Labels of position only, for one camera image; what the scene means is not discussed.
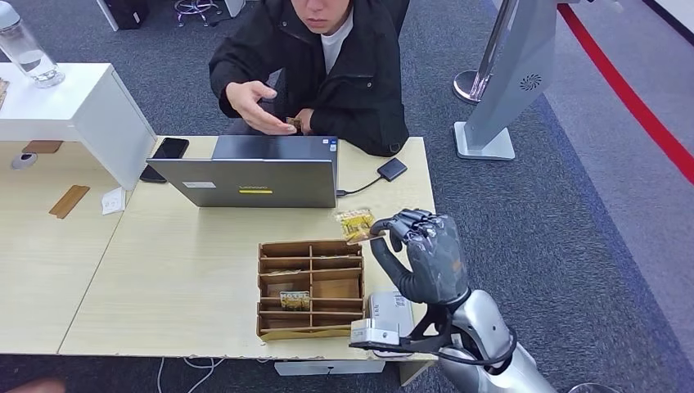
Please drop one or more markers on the person's left hand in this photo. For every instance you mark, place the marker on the person's left hand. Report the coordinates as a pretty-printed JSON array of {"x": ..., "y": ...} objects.
[{"x": 306, "y": 120}]

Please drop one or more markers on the person's right hand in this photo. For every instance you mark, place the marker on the person's right hand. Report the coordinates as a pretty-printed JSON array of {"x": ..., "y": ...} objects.
[{"x": 252, "y": 108}]

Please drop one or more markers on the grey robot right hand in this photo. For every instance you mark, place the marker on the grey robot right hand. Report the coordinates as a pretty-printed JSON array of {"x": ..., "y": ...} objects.
[{"x": 433, "y": 260}]

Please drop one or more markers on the yellow patterned key card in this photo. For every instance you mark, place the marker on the yellow patterned key card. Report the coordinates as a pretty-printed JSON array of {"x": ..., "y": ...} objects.
[{"x": 355, "y": 225}]

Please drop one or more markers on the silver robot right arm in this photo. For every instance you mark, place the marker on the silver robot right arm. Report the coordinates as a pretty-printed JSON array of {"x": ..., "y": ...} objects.
[{"x": 482, "y": 325}]

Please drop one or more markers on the person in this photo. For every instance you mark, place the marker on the person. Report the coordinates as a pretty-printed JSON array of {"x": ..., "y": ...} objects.
[{"x": 352, "y": 81}]

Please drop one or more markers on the white card reader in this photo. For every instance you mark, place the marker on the white card reader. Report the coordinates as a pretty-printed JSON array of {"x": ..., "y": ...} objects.
[{"x": 390, "y": 309}]

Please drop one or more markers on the wooden card organizer box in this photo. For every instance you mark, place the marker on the wooden card organizer box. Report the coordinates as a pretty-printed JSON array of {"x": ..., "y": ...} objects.
[{"x": 312, "y": 271}]

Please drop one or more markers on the pale card in organizer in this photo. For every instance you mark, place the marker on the pale card in organizer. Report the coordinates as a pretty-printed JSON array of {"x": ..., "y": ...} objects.
[{"x": 283, "y": 272}]

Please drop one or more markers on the grey laptop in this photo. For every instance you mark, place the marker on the grey laptop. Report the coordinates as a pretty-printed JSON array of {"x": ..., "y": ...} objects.
[{"x": 255, "y": 184}]

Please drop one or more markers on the black smartphone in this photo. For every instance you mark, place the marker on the black smartphone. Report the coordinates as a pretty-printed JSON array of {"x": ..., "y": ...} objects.
[{"x": 170, "y": 148}]

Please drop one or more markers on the black external drive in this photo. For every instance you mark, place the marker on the black external drive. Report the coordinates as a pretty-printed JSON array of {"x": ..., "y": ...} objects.
[{"x": 392, "y": 169}]

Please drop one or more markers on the white desk leg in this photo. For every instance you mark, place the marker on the white desk leg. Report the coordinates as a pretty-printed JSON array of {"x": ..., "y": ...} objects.
[
  {"x": 233, "y": 5},
  {"x": 107, "y": 14}
]

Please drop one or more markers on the wooden desk side panel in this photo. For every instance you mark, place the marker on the wooden desk side panel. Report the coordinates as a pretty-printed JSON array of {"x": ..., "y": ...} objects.
[{"x": 411, "y": 371}]

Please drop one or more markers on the chrome chair base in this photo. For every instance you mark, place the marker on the chrome chair base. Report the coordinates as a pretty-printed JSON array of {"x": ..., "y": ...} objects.
[{"x": 195, "y": 7}]

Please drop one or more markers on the white box under desk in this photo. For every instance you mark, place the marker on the white box under desk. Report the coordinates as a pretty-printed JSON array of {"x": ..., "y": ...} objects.
[{"x": 325, "y": 368}]

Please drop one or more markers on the black cabinet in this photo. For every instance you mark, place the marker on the black cabinet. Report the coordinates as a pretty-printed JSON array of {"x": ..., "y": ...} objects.
[{"x": 126, "y": 13}]

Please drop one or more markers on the small white paper tag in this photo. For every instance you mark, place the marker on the small white paper tag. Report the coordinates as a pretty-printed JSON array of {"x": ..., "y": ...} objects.
[{"x": 113, "y": 201}]

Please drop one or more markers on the silver kiosk stand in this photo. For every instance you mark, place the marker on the silver kiosk stand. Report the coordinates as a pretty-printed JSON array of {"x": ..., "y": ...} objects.
[{"x": 507, "y": 81}]

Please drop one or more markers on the white desk shelf riser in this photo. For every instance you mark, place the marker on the white desk shelf riser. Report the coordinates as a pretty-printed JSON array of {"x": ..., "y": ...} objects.
[{"x": 54, "y": 102}]

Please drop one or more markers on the clear round rim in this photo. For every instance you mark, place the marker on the clear round rim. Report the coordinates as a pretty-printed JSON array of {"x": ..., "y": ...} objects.
[{"x": 592, "y": 386}]

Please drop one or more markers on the long wooden slat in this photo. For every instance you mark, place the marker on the long wooden slat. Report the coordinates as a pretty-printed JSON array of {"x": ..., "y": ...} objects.
[{"x": 69, "y": 202}]

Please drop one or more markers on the clear water bottle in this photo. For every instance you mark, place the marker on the clear water bottle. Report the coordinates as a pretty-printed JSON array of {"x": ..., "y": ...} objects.
[{"x": 28, "y": 53}]

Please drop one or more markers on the grey desk grommet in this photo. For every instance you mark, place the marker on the grey desk grommet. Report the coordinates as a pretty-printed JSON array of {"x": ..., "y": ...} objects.
[{"x": 24, "y": 161}]

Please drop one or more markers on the pinkish blurred object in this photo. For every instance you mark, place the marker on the pinkish blurred object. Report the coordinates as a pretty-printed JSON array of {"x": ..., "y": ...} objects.
[{"x": 35, "y": 386}]

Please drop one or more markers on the black camera bracket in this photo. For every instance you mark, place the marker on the black camera bracket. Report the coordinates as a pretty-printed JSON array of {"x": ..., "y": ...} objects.
[{"x": 428, "y": 341}]

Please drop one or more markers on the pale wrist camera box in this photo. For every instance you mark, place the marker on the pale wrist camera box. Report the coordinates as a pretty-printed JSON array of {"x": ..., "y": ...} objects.
[{"x": 375, "y": 332}]

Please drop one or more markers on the chrome stanchion post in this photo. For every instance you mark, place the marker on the chrome stanchion post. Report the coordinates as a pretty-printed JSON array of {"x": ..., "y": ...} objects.
[{"x": 468, "y": 85}]

